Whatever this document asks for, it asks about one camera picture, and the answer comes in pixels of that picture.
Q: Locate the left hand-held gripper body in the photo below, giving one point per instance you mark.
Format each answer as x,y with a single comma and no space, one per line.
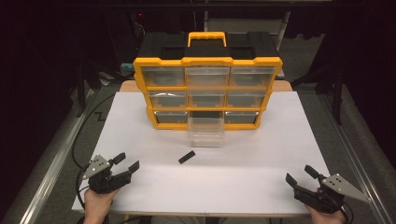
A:
102,182

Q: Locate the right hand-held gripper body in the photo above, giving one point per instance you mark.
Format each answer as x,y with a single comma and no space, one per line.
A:
323,199

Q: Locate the set of clear drawers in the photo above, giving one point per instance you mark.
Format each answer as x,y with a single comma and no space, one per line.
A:
163,76

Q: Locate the person's right hand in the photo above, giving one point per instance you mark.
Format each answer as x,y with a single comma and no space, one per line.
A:
328,218

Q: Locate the small black rectangular block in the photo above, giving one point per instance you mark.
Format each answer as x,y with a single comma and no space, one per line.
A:
186,157

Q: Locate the yellow black organizer cabinet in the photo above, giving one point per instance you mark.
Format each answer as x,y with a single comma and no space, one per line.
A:
205,51

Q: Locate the clear plastic drawer box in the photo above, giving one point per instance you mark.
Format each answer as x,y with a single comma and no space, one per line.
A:
205,133

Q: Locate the teal object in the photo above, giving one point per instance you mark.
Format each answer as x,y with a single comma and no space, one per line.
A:
127,67

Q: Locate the black stand legs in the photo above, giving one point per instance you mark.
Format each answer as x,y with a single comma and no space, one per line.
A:
81,90
337,93

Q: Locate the aluminium rail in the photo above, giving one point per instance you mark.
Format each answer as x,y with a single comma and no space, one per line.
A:
53,165
358,149

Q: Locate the white board sheet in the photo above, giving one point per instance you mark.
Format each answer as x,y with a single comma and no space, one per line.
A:
218,186

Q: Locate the person's left hand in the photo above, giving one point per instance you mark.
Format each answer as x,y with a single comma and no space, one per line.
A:
96,207

